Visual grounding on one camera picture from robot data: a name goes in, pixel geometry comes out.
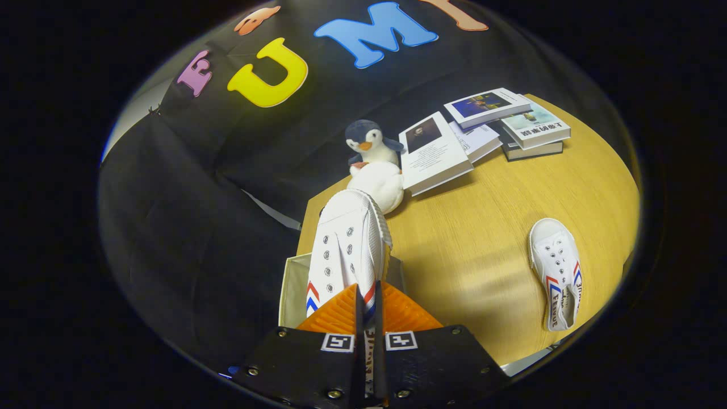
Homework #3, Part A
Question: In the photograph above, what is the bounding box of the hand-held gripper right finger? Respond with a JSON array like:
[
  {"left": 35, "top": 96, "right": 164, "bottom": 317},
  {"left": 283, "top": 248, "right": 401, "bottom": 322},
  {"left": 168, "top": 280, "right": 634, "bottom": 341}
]
[{"left": 373, "top": 280, "right": 511, "bottom": 409}]

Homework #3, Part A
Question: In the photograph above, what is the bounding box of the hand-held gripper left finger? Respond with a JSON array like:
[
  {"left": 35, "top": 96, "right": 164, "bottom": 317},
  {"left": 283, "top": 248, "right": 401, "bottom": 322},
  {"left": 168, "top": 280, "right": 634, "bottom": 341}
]
[{"left": 233, "top": 282, "right": 364, "bottom": 409}]

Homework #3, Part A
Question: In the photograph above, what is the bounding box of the beige fabric storage box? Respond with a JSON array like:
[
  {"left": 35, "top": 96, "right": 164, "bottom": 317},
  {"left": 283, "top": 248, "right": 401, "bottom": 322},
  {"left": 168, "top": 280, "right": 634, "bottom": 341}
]
[{"left": 278, "top": 253, "right": 407, "bottom": 330}]

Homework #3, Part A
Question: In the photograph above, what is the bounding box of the white canvas shoe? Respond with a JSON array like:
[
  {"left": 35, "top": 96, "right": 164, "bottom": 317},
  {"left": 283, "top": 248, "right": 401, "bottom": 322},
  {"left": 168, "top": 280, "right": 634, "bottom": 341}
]
[
  {"left": 528, "top": 218, "right": 584, "bottom": 332},
  {"left": 306, "top": 189, "right": 394, "bottom": 398}
]

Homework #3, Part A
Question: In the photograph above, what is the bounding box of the white round plush toy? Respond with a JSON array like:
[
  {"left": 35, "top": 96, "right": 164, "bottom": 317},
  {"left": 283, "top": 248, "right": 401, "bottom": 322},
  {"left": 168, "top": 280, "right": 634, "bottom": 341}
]
[{"left": 348, "top": 161, "right": 405, "bottom": 215}]

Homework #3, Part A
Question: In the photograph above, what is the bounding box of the white book with portrait cover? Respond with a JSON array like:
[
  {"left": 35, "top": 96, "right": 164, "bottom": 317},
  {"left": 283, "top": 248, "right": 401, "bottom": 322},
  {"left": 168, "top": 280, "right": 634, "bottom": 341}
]
[{"left": 399, "top": 111, "right": 475, "bottom": 197}]

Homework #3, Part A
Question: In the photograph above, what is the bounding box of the penguin plush toy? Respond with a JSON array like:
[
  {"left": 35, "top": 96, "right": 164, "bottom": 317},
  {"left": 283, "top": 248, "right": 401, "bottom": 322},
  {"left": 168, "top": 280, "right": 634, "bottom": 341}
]
[{"left": 345, "top": 119, "right": 405, "bottom": 171}]

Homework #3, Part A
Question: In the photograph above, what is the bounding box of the black backdrop cloth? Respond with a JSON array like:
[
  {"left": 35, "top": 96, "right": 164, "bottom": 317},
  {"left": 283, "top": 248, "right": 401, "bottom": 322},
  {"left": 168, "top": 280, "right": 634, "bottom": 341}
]
[{"left": 98, "top": 0, "right": 637, "bottom": 375}]

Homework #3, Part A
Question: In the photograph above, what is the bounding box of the thin white booklet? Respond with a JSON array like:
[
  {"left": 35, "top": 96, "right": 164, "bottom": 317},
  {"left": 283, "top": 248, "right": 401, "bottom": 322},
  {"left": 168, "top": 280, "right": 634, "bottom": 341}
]
[{"left": 449, "top": 121, "right": 503, "bottom": 164}]

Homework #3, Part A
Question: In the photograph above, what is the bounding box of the dark grey book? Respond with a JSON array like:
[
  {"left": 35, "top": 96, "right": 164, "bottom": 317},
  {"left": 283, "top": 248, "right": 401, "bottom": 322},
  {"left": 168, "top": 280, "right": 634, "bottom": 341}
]
[{"left": 494, "top": 119, "right": 564, "bottom": 162}]

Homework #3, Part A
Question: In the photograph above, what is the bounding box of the white book with blue picture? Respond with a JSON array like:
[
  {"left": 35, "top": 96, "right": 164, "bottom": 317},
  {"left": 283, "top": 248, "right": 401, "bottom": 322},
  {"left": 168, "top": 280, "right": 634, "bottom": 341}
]
[{"left": 444, "top": 87, "right": 533, "bottom": 130}]

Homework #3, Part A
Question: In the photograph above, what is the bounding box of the pale teal cover book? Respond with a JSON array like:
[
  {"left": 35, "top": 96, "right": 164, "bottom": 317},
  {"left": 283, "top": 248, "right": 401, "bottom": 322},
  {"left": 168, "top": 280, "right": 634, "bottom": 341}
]
[{"left": 501, "top": 95, "right": 571, "bottom": 151}]

